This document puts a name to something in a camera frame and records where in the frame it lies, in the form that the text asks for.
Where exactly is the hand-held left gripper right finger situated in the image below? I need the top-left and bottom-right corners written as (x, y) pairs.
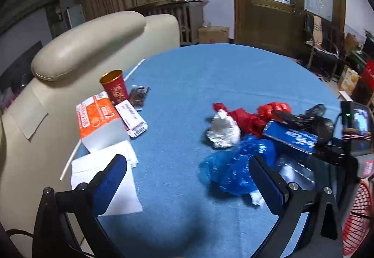
top-left (248, 154), bottom-right (344, 258)

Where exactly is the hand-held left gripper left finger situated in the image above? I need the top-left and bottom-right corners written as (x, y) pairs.
top-left (33, 154), bottom-right (127, 258)

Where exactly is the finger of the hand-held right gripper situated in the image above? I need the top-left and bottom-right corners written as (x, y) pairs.
top-left (314, 144), bottom-right (360, 166)

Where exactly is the black plastic bag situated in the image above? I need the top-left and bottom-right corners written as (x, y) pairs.
top-left (273, 104), bottom-right (335, 146)

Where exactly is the clear plastic wrapper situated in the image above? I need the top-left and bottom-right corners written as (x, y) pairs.
top-left (273, 153), bottom-right (317, 191)

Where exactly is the blue plastic bag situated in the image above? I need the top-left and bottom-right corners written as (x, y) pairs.
top-left (199, 134), bottom-right (278, 196)

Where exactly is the blue carton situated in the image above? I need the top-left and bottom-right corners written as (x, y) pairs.
top-left (263, 119), bottom-right (319, 153)

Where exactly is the red mesh basket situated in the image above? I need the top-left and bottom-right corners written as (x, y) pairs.
top-left (342, 178), bottom-right (374, 257)

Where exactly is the white tissue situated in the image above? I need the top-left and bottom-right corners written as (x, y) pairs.
top-left (206, 110), bottom-right (241, 149)

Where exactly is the red plastic bag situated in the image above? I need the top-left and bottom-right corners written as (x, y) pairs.
top-left (213, 103), bottom-right (266, 137)

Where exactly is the red shiny candy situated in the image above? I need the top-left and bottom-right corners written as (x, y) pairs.
top-left (257, 102), bottom-right (292, 120)

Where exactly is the white paper scrap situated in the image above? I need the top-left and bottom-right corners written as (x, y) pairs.
top-left (250, 192), bottom-right (265, 207)

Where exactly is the white paper napkin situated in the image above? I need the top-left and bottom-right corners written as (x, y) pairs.
top-left (70, 140), bottom-right (144, 216)

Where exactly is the white straw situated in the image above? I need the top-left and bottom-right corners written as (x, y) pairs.
top-left (124, 59), bottom-right (146, 82)
top-left (60, 145), bottom-right (78, 181)

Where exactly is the orange print box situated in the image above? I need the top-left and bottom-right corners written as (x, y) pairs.
top-left (339, 68), bottom-right (360, 93)

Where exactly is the orange and white carton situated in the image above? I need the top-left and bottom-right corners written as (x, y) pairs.
top-left (76, 92), bottom-right (131, 153)

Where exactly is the white labelled packet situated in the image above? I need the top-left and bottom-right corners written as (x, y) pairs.
top-left (115, 100), bottom-right (148, 138)

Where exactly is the red box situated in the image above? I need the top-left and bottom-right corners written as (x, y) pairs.
top-left (361, 60), bottom-right (374, 89)

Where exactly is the dark snack packet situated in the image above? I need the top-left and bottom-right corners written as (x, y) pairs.
top-left (129, 86), bottom-right (151, 111)

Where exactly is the red paper cup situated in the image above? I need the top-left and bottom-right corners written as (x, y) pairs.
top-left (99, 69), bottom-right (129, 107)

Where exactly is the plaid cloth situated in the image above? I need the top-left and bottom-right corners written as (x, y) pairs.
top-left (313, 16), bottom-right (323, 44)

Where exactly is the wooden door with glass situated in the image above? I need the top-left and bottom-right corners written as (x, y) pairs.
top-left (231, 0), bottom-right (347, 60)

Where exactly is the brown cardboard box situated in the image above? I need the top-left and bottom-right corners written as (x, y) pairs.
top-left (198, 26), bottom-right (230, 44)

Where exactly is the wooden radiator cover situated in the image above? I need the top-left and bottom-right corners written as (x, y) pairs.
top-left (131, 0), bottom-right (211, 45)

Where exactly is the metal frame chair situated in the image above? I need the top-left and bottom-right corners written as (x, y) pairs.
top-left (304, 14), bottom-right (348, 80)

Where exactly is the black cable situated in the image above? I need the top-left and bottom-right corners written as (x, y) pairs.
top-left (6, 229), bottom-right (38, 239)

